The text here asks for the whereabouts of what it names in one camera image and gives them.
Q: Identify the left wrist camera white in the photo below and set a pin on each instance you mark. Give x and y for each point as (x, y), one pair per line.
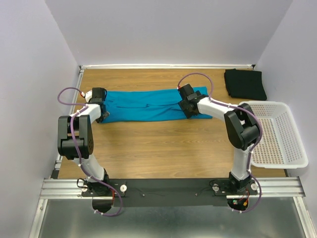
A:
(87, 96)

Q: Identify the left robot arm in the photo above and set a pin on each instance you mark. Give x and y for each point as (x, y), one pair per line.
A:
(75, 139)

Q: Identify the aluminium left rail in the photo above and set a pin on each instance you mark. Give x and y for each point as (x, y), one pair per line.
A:
(67, 119)

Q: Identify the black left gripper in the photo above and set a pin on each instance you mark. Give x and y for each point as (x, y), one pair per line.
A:
(101, 118)

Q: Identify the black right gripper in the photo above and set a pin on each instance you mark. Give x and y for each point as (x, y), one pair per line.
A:
(187, 114)

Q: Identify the aluminium rail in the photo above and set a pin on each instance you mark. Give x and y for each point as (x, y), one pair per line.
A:
(271, 187)
(67, 119)
(167, 66)

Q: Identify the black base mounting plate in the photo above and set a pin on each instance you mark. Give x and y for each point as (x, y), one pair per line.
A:
(173, 192)

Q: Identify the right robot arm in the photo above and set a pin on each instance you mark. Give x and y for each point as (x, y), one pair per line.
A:
(242, 126)

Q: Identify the blue t shirt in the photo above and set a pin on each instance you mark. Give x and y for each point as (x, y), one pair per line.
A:
(159, 105)

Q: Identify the aluminium back rail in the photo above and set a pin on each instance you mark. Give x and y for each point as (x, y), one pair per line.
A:
(167, 66)

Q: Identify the folded black t shirt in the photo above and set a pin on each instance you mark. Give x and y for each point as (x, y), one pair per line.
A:
(244, 84)

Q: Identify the white plastic basket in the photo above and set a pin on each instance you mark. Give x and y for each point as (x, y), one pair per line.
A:
(281, 146)

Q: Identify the aluminium front rail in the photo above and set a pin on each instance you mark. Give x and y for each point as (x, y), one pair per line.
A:
(271, 187)

